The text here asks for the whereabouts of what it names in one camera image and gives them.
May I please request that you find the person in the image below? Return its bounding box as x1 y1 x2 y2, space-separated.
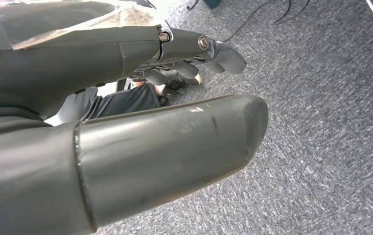
45 72 204 128

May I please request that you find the dark teal object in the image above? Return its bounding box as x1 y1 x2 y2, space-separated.
202 0 221 10

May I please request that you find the thin black floor cable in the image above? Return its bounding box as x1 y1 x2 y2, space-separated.
222 0 276 43
272 0 311 25

